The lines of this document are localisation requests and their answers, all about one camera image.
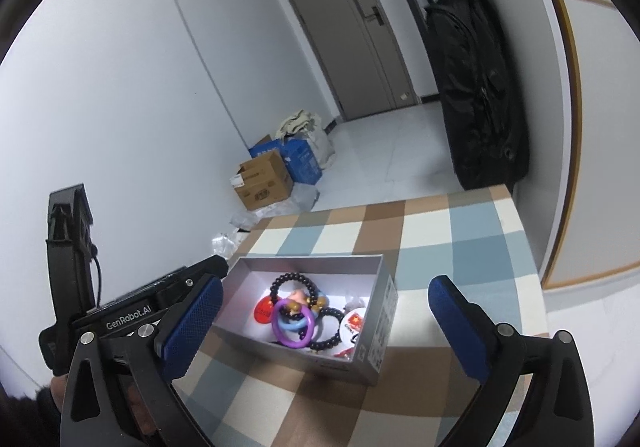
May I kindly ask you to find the blue ring bracelet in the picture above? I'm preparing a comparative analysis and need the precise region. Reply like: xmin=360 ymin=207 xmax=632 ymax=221
xmin=276 ymin=293 xmax=329 ymax=333

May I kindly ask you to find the white round badge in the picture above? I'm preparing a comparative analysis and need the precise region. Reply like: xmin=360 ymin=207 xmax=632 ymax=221
xmin=338 ymin=307 xmax=366 ymax=347

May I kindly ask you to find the pink pig figurine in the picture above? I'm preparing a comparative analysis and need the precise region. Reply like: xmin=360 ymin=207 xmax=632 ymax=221
xmin=284 ymin=290 xmax=312 ymax=316

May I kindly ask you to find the grey cardboard box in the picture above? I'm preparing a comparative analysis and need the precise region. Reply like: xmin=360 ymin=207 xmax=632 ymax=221
xmin=213 ymin=255 xmax=398 ymax=385

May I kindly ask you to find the black spiral hair tie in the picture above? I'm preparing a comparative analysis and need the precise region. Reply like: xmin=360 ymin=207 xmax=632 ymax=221
xmin=299 ymin=306 xmax=346 ymax=353
xmin=270 ymin=270 xmax=321 ymax=315

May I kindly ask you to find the left hand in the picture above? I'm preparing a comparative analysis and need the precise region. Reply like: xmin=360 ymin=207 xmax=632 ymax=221
xmin=50 ymin=375 xmax=68 ymax=412

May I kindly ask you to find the checkered tablecloth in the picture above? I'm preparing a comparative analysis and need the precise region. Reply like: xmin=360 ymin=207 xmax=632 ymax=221
xmin=176 ymin=187 xmax=547 ymax=446

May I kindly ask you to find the red China badge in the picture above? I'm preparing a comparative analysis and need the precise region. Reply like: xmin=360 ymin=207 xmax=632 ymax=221
xmin=253 ymin=295 xmax=273 ymax=325

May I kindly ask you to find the silver plastic parcel bag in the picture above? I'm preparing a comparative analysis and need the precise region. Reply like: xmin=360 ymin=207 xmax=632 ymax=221
xmin=212 ymin=229 xmax=248 ymax=261

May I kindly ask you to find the red white flower clip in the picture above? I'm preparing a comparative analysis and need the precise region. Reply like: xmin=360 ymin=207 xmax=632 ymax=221
xmin=334 ymin=347 xmax=355 ymax=359

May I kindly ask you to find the brown cardboard box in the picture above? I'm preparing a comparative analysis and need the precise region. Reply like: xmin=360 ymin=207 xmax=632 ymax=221
xmin=230 ymin=150 xmax=293 ymax=211

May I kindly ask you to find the grey plastic parcel bag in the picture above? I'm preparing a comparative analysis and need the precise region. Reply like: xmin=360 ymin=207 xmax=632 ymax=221
xmin=230 ymin=182 xmax=320 ymax=231

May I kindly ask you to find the black backpack bag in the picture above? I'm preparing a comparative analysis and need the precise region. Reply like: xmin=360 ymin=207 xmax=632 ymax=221
xmin=425 ymin=0 xmax=529 ymax=190

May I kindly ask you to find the blue paper bag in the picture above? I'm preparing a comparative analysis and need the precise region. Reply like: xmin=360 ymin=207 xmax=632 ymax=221
xmin=248 ymin=138 xmax=322 ymax=186

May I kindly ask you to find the beige cloth bag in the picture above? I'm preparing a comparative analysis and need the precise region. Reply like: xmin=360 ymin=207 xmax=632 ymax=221
xmin=274 ymin=110 xmax=335 ymax=170

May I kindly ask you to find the grey door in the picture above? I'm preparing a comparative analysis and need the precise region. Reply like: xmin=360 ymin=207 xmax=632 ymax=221
xmin=288 ymin=0 xmax=416 ymax=121

